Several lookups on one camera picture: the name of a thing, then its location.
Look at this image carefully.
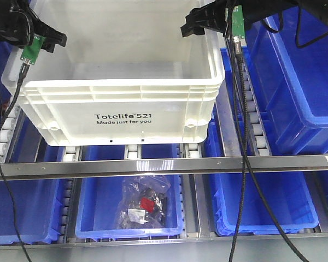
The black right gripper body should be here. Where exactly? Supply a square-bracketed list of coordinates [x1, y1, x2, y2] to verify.
[236, 0, 328, 26]

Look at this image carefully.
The black right usb cable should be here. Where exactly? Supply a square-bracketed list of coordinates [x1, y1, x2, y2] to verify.
[232, 35, 311, 262]

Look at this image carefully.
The clear bag with parts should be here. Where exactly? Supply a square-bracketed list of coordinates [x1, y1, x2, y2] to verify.
[115, 175, 171, 229]

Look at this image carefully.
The black left usb cable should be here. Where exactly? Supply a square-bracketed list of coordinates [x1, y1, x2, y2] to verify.
[0, 61, 32, 262]

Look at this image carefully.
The blue bin upper right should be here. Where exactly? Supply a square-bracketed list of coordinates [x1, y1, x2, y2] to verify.
[246, 8, 328, 155]

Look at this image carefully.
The steel lower shelf rail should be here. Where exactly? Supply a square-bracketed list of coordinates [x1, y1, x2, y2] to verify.
[0, 232, 328, 251]

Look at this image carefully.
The white roller track left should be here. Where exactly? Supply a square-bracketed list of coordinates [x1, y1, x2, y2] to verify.
[0, 105, 21, 163]

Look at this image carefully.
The green circuit board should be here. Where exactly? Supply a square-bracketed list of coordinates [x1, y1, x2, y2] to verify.
[232, 5, 245, 39]
[20, 33, 45, 66]

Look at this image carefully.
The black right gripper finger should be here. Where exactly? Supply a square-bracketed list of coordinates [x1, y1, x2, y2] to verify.
[180, 24, 205, 38]
[185, 1, 227, 27]

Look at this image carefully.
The steel shelf rail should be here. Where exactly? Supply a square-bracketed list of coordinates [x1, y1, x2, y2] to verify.
[0, 232, 328, 251]
[0, 154, 328, 180]

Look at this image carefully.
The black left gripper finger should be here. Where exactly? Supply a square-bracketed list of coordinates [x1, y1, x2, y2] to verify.
[41, 41, 56, 53]
[33, 19, 67, 47]

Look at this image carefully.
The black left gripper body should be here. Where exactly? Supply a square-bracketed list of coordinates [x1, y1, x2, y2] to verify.
[0, 0, 34, 46]

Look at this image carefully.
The green right circuit board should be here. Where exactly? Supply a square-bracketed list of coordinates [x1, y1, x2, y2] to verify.
[232, 5, 245, 39]

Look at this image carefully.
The green left circuit board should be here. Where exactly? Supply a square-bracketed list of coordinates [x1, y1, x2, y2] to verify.
[20, 33, 45, 66]

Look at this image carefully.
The blue bin lower left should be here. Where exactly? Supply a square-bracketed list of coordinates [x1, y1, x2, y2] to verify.
[0, 119, 65, 245]

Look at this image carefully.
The white plastic tote box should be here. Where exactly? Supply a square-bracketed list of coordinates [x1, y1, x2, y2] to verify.
[17, 1, 225, 146]

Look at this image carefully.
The black usb cable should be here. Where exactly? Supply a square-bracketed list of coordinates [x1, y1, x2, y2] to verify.
[232, 35, 311, 262]
[0, 61, 32, 262]

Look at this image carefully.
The blue bin lower middle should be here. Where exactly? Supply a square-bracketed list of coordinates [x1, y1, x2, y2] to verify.
[75, 144, 185, 241]

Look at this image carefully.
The white roller track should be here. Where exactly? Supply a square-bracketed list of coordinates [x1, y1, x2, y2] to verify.
[0, 105, 21, 163]
[236, 54, 272, 157]

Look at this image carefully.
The steel upper shelf rail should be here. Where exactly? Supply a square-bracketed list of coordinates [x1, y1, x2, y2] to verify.
[0, 154, 328, 180]

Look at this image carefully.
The white roller track right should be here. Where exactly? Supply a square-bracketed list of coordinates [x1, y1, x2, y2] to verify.
[236, 54, 272, 157]

